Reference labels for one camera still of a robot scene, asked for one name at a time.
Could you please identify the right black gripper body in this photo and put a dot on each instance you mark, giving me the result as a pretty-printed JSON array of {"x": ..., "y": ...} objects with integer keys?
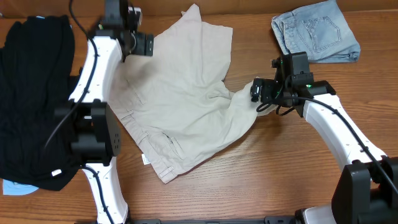
[{"x": 272, "y": 91}]

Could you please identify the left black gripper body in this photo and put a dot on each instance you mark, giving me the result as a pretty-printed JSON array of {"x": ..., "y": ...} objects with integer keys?
[{"x": 148, "y": 44}]

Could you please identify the beige khaki shorts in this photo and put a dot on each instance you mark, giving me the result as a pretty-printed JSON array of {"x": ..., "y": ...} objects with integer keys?
[{"x": 174, "y": 104}]

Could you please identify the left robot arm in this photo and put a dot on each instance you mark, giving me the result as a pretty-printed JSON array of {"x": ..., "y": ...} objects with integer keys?
[{"x": 87, "y": 121}]

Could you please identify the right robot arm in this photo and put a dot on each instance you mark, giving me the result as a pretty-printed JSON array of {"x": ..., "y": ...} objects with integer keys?
[{"x": 367, "y": 188}]

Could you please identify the folded light blue jeans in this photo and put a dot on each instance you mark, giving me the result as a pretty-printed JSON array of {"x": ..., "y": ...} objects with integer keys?
[{"x": 320, "y": 30}]

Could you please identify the black garment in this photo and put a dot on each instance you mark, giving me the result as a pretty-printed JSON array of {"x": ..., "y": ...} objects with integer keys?
[{"x": 36, "y": 62}]

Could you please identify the light blue garment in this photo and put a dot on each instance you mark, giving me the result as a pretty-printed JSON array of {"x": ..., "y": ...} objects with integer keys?
[{"x": 17, "y": 189}]

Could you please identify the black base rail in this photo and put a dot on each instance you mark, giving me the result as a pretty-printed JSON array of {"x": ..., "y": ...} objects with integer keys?
[{"x": 211, "y": 221}]

